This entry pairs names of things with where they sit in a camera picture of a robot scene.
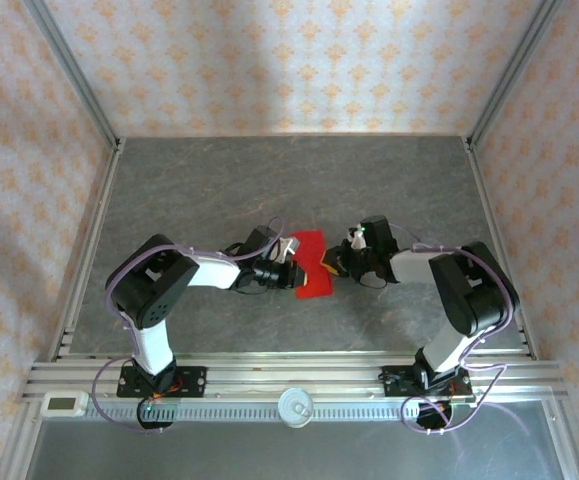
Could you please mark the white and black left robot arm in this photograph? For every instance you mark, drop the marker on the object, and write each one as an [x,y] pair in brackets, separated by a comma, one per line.
[214,272]

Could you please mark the grey metal shelf sheet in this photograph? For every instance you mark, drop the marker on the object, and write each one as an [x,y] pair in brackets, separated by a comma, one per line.
[269,450]

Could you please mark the small white display device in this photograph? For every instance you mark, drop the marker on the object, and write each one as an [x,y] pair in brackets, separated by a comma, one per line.
[64,404]

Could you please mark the aluminium mounting rail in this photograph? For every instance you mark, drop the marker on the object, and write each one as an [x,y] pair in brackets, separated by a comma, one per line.
[319,370]

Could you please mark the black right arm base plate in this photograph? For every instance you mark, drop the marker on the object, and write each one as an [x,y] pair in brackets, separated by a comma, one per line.
[394,382]

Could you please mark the aluminium table side rail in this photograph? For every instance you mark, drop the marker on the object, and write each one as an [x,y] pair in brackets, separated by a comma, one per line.
[101,210]
[489,210]

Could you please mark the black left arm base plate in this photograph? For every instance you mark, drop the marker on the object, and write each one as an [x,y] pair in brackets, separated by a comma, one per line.
[194,382]

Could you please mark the black round base mount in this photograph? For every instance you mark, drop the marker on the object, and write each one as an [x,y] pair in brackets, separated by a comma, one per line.
[156,424]
[431,417]

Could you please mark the aluminium corner post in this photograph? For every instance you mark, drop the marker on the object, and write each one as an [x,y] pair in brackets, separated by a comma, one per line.
[78,75]
[510,75]

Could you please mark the aluminium frame strut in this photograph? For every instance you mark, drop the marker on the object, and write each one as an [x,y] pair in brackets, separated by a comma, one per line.
[19,440]
[560,440]

